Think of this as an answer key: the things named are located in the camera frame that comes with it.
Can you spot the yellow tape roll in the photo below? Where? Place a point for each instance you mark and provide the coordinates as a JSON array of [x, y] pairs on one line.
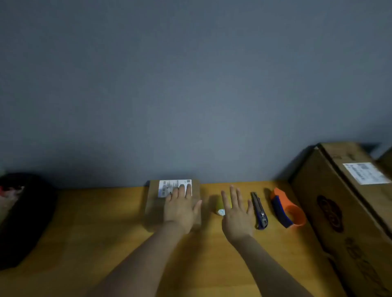
[[218, 205]]

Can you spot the large printed cardboard box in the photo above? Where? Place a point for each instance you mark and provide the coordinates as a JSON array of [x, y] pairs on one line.
[[343, 220]]

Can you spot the black bag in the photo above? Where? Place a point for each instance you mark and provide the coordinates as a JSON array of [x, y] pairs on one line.
[[27, 220]]

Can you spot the person's left forearm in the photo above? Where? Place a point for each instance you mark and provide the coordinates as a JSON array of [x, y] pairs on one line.
[[144, 260]]

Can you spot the person's right hand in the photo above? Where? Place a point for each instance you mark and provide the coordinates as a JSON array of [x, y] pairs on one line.
[[237, 221]]

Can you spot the small labelled cardboard box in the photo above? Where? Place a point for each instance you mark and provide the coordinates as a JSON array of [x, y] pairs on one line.
[[153, 211]]

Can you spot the person's right forearm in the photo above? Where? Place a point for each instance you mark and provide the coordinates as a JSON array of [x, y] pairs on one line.
[[269, 269]]

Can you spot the person's left hand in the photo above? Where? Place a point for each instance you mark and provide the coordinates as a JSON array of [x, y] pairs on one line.
[[179, 214]]

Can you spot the person's left middle finger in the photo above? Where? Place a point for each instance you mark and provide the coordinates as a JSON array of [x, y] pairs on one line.
[[182, 193]]

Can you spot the person's left thumb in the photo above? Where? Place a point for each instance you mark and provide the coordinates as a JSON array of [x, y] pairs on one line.
[[197, 207]]

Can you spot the person's left little finger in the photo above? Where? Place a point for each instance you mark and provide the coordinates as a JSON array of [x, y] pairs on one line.
[[168, 198]]

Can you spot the person's right little finger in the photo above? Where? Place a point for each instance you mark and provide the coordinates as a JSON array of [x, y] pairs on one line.
[[250, 207]]

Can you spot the person's right middle finger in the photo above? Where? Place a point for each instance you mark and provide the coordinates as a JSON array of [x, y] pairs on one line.
[[234, 197]]

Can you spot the orange blue tape dispenser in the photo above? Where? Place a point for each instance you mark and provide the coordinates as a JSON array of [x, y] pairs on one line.
[[286, 211]]

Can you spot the blue black utility knife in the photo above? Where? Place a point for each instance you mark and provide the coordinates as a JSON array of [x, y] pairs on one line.
[[260, 214]]

